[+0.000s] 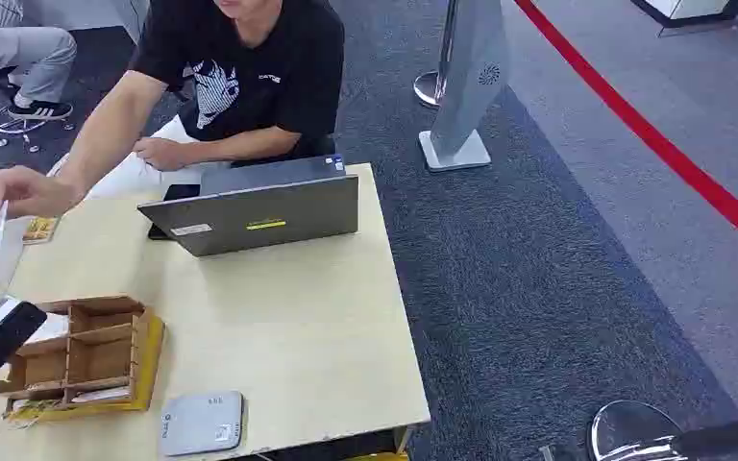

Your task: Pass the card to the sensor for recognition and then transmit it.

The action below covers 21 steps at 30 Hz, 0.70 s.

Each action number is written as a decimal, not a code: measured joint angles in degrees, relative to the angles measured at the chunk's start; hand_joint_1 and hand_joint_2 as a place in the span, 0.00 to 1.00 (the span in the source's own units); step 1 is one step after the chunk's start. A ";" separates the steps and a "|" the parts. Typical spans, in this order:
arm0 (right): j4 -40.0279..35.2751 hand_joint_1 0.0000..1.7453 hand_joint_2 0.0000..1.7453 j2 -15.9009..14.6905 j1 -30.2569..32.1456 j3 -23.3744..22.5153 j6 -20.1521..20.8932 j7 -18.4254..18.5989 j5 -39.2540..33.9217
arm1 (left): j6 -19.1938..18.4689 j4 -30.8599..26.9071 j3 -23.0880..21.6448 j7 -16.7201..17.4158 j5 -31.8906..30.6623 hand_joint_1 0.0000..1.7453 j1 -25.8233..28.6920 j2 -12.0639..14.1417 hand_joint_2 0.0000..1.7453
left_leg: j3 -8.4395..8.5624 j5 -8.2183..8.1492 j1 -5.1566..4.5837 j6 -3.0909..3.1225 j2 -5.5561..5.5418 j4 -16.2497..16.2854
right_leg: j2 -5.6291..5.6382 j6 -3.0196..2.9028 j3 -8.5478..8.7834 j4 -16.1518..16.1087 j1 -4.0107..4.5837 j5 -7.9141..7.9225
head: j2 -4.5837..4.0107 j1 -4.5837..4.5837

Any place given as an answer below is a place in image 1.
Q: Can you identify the grey card reader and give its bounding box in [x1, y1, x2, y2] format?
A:
[158, 390, 245, 458]

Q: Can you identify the person's left hand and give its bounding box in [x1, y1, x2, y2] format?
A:
[133, 135, 190, 173]

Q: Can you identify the grey standing kiosk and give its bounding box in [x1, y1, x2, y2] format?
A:
[417, 0, 511, 174]

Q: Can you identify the grey laptop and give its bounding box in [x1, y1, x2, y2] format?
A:
[136, 154, 360, 258]

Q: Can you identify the person in grey trousers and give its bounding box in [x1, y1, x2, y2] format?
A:
[0, 0, 79, 122]

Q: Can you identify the yellow printed card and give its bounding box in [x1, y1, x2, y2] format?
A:
[22, 216, 62, 246]

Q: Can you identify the wooden compartment box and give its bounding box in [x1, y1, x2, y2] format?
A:
[0, 295, 153, 412]

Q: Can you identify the person in black shirt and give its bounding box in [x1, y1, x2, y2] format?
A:
[47, 0, 348, 200]

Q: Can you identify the person's right hand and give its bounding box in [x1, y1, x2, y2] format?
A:
[0, 165, 85, 232]

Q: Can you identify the yellow box base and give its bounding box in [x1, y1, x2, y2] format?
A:
[3, 316, 166, 424]

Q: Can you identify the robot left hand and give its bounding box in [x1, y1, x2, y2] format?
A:
[0, 301, 49, 390]

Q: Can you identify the black white platform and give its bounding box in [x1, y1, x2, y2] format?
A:
[629, 0, 738, 30]

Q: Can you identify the white card stack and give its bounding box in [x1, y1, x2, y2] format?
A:
[23, 312, 72, 346]

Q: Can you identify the chrome chair base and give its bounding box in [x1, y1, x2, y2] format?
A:
[0, 103, 76, 155]

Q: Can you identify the red barrier belt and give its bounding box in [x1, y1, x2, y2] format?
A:
[512, 0, 738, 263]

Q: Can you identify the flat card in box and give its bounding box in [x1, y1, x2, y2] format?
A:
[69, 385, 133, 406]

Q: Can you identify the black phone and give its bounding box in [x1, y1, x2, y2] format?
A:
[147, 182, 202, 242]

